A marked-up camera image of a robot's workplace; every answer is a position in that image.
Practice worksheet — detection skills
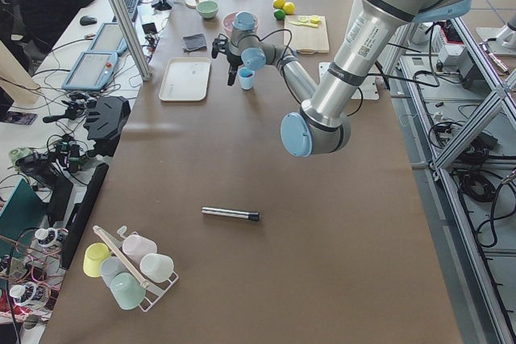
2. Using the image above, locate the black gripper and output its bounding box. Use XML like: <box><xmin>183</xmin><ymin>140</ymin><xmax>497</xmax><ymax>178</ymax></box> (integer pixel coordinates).
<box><xmin>211</xmin><ymin>33</ymin><xmax>243</xmax><ymax>86</ymax></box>

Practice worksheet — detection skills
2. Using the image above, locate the steel muddler black tip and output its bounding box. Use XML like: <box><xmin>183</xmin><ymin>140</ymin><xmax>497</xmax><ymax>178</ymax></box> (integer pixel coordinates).
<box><xmin>201</xmin><ymin>205</ymin><xmax>261</xmax><ymax>223</ymax></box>

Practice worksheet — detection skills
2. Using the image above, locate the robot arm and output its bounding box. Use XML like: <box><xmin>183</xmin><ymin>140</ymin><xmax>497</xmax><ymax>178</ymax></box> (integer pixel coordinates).
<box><xmin>211</xmin><ymin>0</ymin><xmax>472</xmax><ymax>157</ymax></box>
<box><xmin>476</xmin><ymin>16</ymin><xmax>515</xmax><ymax>56</ymax></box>

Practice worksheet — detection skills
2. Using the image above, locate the light blue cup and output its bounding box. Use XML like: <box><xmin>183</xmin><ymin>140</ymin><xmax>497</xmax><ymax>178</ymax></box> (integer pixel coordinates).
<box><xmin>238</xmin><ymin>67</ymin><xmax>256</xmax><ymax>90</ymax></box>

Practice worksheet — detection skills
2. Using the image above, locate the pink cup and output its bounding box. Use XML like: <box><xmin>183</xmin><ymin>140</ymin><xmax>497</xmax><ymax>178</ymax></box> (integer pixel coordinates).
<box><xmin>122</xmin><ymin>234</ymin><xmax>157</xmax><ymax>265</ymax></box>

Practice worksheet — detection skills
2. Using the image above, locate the white cup rack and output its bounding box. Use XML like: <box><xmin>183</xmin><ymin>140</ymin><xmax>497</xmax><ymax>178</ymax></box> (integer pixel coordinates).
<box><xmin>93</xmin><ymin>226</ymin><xmax>179</xmax><ymax>313</ymax></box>

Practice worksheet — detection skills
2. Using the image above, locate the white cup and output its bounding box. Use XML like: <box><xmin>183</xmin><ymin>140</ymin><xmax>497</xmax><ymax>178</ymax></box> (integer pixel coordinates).
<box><xmin>139</xmin><ymin>253</ymin><xmax>174</xmax><ymax>283</ymax></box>

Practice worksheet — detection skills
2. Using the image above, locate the yellow cup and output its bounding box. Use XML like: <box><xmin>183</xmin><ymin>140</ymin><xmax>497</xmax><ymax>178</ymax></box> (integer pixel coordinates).
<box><xmin>83</xmin><ymin>242</ymin><xmax>110</xmax><ymax>278</ymax></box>

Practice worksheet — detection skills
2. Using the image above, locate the grey cup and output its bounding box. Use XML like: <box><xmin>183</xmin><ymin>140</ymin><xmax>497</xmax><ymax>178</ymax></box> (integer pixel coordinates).
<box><xmin>100</xmin><ymin>256</ymin><xmax>125</xmax><ymax>288</ymax></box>

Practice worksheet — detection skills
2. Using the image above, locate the green cup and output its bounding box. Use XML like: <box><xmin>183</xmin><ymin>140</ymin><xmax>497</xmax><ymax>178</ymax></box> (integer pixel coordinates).
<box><xmin>110</xmin><ymin>272</ymin><xmax>146</xmax><ymax>310</ymax></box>

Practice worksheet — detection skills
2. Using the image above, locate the grey folded cloth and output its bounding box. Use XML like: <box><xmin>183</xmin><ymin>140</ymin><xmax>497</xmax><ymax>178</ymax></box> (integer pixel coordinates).
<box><xmin>182</xmin><ymin>33</ymin><xmax>207</xmax><ymax>52</ymax></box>

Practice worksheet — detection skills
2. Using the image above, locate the cream rabbit tray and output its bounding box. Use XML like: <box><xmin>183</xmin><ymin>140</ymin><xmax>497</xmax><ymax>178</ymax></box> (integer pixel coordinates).
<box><xmin>158</xmin><ymin>57</ymin><xmax>210</xmax><ymax>102</ymax></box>

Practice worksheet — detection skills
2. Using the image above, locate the pink bowl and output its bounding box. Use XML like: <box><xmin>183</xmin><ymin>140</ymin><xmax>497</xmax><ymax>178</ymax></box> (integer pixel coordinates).
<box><xmin>222</xmin><ymin>11</ymin><xmax>259</xmax><ymax>37</ymax></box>

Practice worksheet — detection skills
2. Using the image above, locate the green bowl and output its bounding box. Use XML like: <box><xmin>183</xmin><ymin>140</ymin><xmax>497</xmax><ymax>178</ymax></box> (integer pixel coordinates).
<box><xmin>196</xmin><ymin>0</ymin><xmax>218</xmax><ymax>19</ymax></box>

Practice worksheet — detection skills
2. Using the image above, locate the green lime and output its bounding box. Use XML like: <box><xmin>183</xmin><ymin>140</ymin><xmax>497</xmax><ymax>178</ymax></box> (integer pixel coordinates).
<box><xmin>273</xmin><ymin>9</ymin><xmax>285</xmax><ymax>21</ymax></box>

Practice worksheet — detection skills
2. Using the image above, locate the yellow lemon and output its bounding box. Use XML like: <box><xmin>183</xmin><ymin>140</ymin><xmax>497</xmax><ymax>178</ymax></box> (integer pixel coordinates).
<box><xmin>273</xmin><ymin>0</ymin><xmax>285</xmax><ymax>9</ymax></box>
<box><xmin>282</xmin><ymin>2</ymin><xmax>296</xmax><ymax>15</ymax></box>

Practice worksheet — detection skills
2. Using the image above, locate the wooden cutting board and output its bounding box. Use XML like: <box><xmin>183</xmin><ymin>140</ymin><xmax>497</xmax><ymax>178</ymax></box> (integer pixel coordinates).
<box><xmin>284</xmin><ymin>15</ymin><xmax>330</xmax><ymax>54</ymax></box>

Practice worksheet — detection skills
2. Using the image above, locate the yellow plastic knife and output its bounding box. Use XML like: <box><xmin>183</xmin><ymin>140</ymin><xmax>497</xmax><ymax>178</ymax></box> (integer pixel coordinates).
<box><xmin>286</xmin><ymin>20</ymin><xmax>319</xmax><ymax>28</ymax></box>

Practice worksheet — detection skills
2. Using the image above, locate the lemon half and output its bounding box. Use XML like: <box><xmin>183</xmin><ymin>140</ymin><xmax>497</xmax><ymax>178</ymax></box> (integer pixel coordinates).
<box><xmin>309</xmin><ymin>15</ymin><xmax>321</xmax><ymax>25</ymax></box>

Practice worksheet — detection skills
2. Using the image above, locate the blue teach pendant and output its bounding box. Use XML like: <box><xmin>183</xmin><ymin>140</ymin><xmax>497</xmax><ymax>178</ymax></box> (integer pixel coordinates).
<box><xmin>61</xmin><ymin>51</ymin><xmax>119</xmax><ymax>91</ymax></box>
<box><xmin>89</xmin><ymin>23</ymin><xmax>127</xmax><ymax>55</ymax></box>

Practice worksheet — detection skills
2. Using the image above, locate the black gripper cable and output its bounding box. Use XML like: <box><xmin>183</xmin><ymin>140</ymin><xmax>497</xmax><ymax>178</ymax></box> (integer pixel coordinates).
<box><xmin>257</xmin><ymin>28</ymin><xmax>293</xmax><ymax>63</ymax></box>

